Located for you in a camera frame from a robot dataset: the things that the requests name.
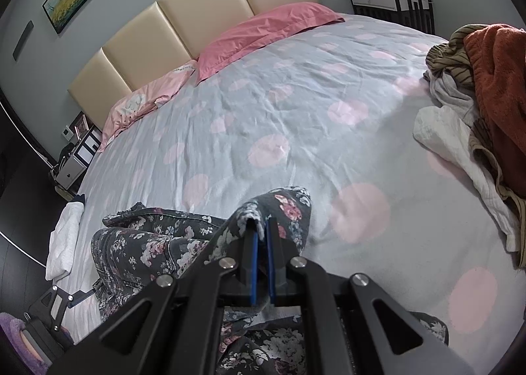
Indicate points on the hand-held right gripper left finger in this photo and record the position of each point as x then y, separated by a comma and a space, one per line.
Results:
254, 264

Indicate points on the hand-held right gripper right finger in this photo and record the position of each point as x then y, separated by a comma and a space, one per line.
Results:
271, 264

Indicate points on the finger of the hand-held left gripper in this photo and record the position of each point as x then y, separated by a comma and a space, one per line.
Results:
51, 305

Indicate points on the dark floral pants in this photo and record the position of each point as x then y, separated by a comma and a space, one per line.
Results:
164, 243

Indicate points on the person's left forearm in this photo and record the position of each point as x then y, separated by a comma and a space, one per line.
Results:
16, 330

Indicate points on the white folded towel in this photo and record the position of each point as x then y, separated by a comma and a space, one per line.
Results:
63, 239

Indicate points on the white bedside cabinet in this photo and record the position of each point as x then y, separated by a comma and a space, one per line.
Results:
72, 169

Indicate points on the grey pink-dotted duvet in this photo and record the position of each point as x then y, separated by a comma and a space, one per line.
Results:
308, 112

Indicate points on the light pink pillow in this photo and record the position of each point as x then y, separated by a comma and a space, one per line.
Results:
139, 104

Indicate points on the dark pink pillow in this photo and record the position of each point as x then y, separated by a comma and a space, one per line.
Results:
254, 38

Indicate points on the grey cloth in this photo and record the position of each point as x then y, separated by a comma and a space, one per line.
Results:
452, 97

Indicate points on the beige padded headboard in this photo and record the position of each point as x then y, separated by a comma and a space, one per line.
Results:
164, 34

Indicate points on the brown striped garment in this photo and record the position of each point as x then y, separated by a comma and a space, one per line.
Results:
448, 54

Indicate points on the small picture frame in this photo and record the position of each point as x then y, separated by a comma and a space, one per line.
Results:
81, 126

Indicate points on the dark wall panel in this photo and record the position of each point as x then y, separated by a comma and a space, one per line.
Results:
23, 40

